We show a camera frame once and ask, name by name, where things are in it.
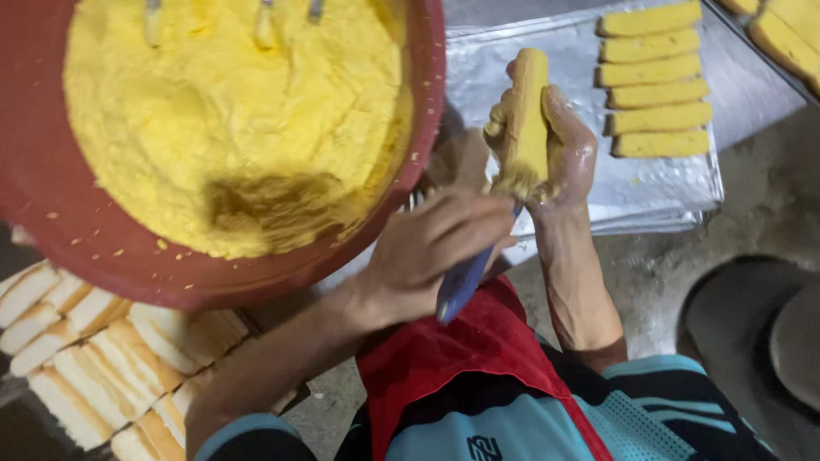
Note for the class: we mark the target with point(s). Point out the pile of plain white bread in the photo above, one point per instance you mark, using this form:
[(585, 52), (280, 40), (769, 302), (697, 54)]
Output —
[(96, 358)]

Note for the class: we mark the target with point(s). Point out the person's left fingers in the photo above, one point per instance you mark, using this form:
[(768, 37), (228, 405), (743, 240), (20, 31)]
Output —
[(477, 221)]

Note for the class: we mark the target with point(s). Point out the foil lined metal tray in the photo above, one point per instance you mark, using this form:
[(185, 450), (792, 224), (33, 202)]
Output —
[(640, 185)]

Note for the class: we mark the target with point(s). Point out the large red plastic bowl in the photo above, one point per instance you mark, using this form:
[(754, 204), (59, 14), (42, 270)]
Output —
[(57, 211)]

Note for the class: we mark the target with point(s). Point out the metal tray with coated bread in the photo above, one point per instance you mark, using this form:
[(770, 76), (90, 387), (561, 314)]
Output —
[(788, 38)]

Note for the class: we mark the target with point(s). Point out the yellow butter mixture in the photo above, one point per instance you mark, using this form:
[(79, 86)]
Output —
[(243, 115)]

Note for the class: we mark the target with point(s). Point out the red cloth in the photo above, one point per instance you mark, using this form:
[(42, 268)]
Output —
[(461, 346)]

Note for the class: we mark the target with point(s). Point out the row of coated bread slices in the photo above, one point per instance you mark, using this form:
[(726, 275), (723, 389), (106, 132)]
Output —
[(653, 96)]

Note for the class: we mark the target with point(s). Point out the blue and black jersey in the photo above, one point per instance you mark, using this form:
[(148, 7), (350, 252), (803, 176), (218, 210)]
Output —
[(640, 416)]

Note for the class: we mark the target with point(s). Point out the dark round stool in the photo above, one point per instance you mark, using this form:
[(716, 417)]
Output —
[(749, 333)]

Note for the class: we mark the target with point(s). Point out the person's left hand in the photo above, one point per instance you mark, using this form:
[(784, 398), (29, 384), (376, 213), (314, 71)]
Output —
[(416, 256)]

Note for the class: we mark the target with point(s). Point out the yellow coated bread piece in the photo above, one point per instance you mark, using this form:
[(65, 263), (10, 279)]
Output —
[(530, 121)]

